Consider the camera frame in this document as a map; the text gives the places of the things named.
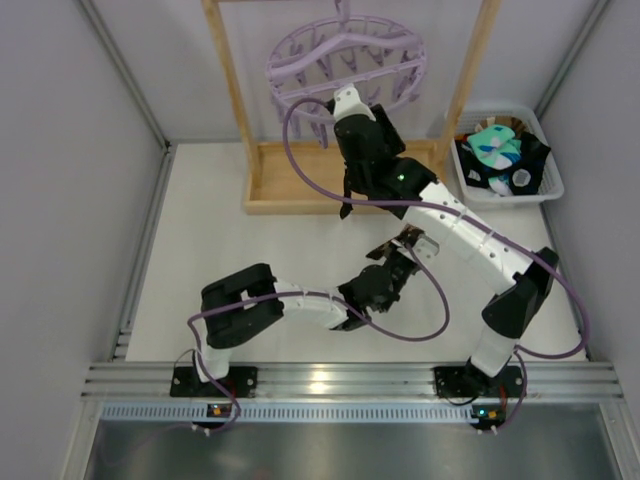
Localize mint green sock back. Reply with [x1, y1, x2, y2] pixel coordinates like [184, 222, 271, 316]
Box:
[467, 125, 521, 171]

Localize black patterned sock front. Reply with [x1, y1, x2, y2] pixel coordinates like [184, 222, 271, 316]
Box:
[507, 132, 551, 196]

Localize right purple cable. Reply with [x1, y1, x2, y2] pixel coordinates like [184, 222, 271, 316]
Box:
[282, 97, 592, 436]

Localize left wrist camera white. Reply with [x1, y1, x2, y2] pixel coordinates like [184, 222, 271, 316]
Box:
[396, 224, 440, 264]

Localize brown argyle socks in basket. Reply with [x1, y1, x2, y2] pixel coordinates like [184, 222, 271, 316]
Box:
[476, 115, 528, 135]

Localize mint green sock front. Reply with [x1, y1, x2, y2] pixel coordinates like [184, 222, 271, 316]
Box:
[488, 174, 513, 197]

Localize black patterned sock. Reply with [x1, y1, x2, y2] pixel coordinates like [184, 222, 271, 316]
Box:
[507, 132, 551, 196]
[456, 142, 492, 189]

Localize black patterned sock back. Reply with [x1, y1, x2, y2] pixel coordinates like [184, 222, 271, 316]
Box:
[456, 142, 492, 189]

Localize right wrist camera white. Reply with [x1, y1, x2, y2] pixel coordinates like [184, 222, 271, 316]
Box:
[332, 83, 375, 122]

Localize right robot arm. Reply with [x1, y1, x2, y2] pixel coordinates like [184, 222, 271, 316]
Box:
[327, 90, 558, 379]

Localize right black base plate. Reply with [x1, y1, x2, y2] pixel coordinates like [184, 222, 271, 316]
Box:
[433, 364, 524, 399]

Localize purple round clip hanger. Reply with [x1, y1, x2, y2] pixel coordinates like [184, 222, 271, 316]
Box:
[265, 1, 428, 121]

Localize purple cable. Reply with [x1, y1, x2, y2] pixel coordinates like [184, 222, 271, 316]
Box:
[187, 242, 450, 431]
[282, 97, 592, 436]

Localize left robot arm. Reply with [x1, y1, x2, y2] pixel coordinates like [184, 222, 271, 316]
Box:
[193, 244, 418, 383]

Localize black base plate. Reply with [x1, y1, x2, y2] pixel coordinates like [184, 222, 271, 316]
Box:
[169, 366, 258, 399]
[433, 364, 524, 399]

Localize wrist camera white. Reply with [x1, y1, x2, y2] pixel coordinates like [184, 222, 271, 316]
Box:
[396, 224, 440, 264]
[332, 83, 375, 122]

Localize white plastic basket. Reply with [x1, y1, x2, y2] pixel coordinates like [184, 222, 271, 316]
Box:
[451, 104, 564, 210]

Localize brown argyle sock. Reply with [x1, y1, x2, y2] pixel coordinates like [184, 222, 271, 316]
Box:
[365, 224, 424, 261]

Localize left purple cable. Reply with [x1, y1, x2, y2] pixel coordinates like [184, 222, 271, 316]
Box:
[187, 242, 450, 431]

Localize wooden hanger rack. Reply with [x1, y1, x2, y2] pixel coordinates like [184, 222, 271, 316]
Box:
[200, 0, 503, 216]

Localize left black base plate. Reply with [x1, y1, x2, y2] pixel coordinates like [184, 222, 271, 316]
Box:
[169, 366, 258, 399]

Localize mint green sock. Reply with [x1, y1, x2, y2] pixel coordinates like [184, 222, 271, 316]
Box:
[488, 174, 513, 197]
[467, 125, 521, 171]

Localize aluminium mounting rail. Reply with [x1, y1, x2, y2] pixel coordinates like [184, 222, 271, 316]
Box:
[82, 360, 624, 426]

